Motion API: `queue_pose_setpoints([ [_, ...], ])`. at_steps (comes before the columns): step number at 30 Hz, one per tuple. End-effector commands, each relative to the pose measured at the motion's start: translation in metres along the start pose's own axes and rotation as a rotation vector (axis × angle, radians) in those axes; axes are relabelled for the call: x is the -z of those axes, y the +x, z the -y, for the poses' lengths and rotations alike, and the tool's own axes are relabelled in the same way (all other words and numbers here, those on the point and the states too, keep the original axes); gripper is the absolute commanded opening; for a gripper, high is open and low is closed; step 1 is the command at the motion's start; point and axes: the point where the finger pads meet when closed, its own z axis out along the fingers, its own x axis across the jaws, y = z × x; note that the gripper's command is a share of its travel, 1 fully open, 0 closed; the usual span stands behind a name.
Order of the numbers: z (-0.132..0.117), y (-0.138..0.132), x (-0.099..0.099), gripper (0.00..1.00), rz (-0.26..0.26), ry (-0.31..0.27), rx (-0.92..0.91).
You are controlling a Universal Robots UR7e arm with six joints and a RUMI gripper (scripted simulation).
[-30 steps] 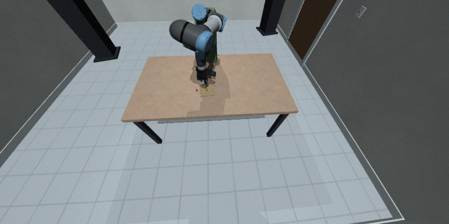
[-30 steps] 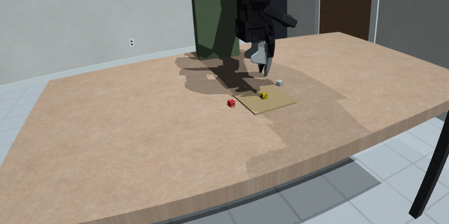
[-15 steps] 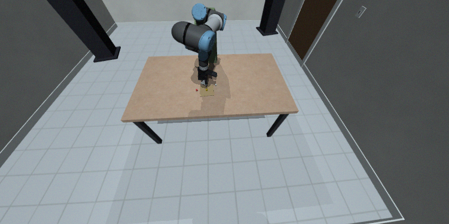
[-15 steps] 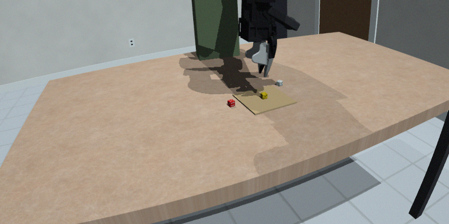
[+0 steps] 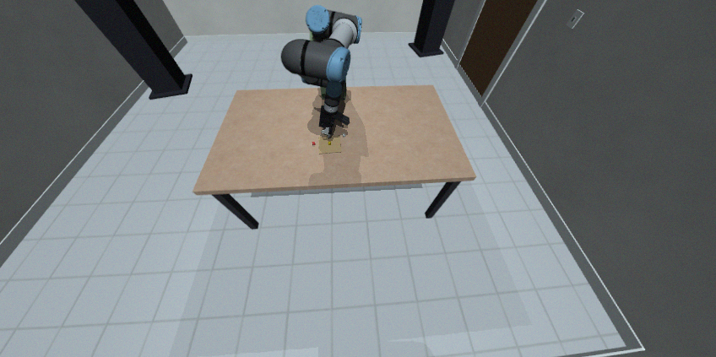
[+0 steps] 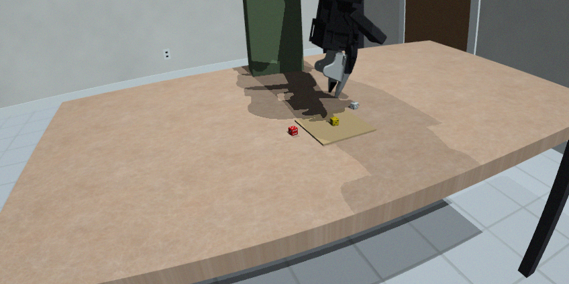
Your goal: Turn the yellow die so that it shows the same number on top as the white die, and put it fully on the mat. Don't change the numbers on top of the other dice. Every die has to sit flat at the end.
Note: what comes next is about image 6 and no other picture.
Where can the red die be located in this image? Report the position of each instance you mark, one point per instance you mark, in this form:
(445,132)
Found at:
(293,130)

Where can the yellow die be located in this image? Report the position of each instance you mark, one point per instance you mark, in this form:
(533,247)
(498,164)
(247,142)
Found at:
(334,121)

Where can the beige flat mat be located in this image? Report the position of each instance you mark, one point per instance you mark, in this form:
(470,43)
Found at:
(319,127)

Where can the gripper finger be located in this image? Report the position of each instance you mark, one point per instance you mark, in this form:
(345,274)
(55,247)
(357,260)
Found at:
(320,64)
(342,66)

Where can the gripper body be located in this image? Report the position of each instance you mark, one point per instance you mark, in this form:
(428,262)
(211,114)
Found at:
(330,35)

